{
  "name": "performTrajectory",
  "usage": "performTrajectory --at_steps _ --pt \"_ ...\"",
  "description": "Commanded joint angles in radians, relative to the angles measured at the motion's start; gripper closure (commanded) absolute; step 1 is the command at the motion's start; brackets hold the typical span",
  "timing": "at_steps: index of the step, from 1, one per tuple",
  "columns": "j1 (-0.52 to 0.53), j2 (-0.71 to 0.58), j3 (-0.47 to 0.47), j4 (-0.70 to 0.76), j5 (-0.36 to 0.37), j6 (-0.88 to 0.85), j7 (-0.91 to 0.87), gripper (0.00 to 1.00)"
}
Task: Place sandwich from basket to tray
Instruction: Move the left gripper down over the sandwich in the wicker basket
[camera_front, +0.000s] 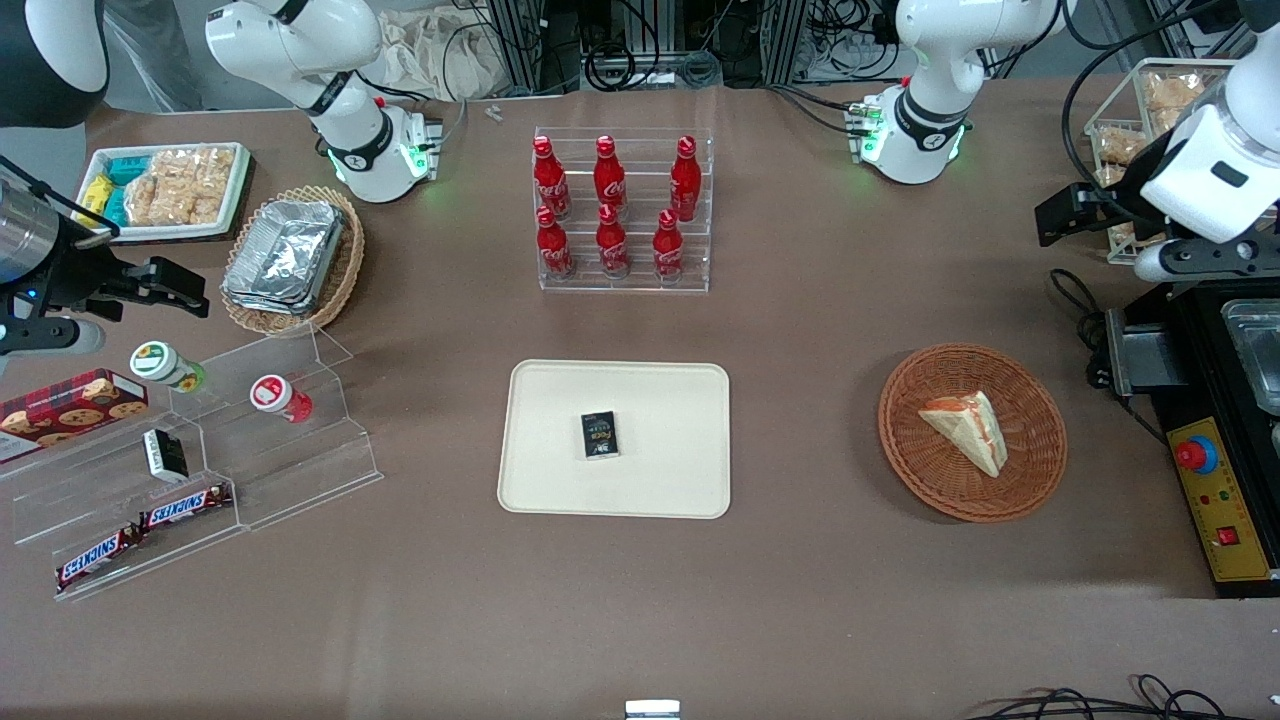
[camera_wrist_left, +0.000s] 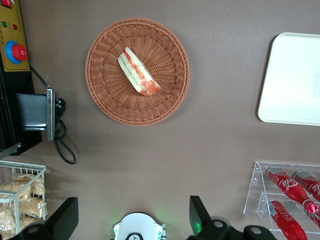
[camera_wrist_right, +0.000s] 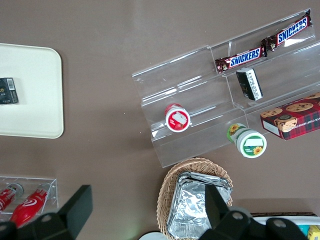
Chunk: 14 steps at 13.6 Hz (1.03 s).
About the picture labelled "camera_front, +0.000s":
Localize green-lidded cup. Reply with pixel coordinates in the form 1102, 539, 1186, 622
130, 341, 207, 394

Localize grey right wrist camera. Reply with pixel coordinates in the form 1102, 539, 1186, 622
0, 317, 107, 358

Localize black floor cables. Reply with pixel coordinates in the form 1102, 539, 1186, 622
965, 674, 1280, 720

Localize metal pan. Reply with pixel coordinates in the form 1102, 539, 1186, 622
1220, 299, 1280, 417

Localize clear acrylic bottle rack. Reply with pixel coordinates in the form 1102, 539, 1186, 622
533, 126, 714, 294

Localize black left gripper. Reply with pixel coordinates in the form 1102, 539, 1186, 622
1035, 180, 1169, 248

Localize small black and white box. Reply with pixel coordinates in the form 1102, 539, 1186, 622
142, 428, 190, 484

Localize white rectangular snack tray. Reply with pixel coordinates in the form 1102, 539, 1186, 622
75, 142, 253, 244

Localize white cloth bag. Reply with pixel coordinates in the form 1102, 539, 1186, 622
372, 3, 523, 102

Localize aluminium frame with cables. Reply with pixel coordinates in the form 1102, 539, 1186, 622
480, 0, 901, 93

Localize red cola bottle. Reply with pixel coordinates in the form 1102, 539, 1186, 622
652, 208, 687, 283
595, 204, 632, 279
532, 135, 572, 222
594, 135, 628, 217
535, 206, 577, 282
669, 135, 703, 223

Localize triangular sandwich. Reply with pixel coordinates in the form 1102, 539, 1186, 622
918, 390, 1008, 479

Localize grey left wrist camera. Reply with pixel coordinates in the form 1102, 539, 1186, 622
1134, 238, 1280, 284

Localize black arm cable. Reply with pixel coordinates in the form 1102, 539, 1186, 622
1060, 0, 1246, 191

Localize black control box yellow panel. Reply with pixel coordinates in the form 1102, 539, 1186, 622
1105, 280, 1280, 600

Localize clear acrylic stepped shelf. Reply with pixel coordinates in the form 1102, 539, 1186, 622
0, 325, 384, 603

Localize clear acrylic snack bin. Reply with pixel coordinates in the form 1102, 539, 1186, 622
1084, 58, 1280, 267

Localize red-lidded cup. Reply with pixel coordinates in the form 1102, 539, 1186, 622
249, 374, 314, 425

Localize bagged fried snack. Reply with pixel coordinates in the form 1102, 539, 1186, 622
1145, 70, 1208, 133
1094, 124, 1151, 173

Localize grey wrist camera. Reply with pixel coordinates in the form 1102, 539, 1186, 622
0, 317, 107, 358
1134, 238, 1280, 284

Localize red cookie box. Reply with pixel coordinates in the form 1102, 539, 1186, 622
0, 369, 150, 464

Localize orange-brown wicker basket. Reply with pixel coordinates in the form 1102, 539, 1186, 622
878, 343, 1069, 524

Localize black cable on table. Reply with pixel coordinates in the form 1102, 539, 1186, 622
1048, 267, 1173, 448

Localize snickers bar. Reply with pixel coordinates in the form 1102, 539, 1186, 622
55, 525, 144, 592
138, 483, 235, 532

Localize bag of rice crackers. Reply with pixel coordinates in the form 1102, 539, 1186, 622
122, 146, 237, 228

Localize light oval wicker basket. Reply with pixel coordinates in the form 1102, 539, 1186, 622
220, 185, 366, 338

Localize grey metal bracket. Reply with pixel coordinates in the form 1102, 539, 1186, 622
1105, 308, 1191, 400

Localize beige plastic tray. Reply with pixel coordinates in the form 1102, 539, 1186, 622
497, 359, 732, 520

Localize aluminium foil container stack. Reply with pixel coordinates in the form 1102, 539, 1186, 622
222, 198, 347, 318

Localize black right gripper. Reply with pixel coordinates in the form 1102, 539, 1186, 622
40, 220, 211, 322

